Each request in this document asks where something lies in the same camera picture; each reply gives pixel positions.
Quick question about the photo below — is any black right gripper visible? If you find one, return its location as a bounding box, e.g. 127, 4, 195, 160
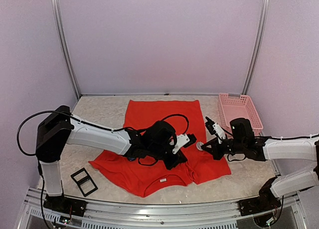
201, 137, 246, 160

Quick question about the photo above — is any blue brooch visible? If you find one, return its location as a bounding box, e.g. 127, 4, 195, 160
196, 142, 204, 151

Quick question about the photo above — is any red t-shirt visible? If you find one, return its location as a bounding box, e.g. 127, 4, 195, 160
89, 100, 231, 198

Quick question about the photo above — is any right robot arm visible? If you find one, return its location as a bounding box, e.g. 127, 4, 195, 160
200, 117, 319, 216

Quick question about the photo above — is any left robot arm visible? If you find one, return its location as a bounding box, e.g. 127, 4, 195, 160
16, 105, 196, 217

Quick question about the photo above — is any black open brooch box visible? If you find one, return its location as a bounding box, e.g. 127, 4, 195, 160
70, 168, 98, 197

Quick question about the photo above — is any pink plastic basket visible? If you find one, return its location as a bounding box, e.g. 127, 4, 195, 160
218, 93, 263, 136

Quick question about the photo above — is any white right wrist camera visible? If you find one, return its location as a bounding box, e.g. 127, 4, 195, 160
205, 116, 226, 144

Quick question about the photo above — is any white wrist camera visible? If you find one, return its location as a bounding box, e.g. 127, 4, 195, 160
205, 116, 226, 144
170, 134, 197, 154

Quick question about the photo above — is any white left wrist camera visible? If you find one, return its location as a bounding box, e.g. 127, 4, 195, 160
170, 134, 197, 154

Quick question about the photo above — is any front aluminium rail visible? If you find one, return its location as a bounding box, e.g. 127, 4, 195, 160
14, 188, 310, 229

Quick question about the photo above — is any right aluminium frame post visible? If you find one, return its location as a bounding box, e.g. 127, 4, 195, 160
241, 0, 270, 95

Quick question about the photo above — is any aluminium frame post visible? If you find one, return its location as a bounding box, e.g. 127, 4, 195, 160
241, 0, 270, 95
51, 0, 82, 100

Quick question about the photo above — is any left aluminium frame post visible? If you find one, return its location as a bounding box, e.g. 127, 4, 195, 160
51, 0, 82, 100

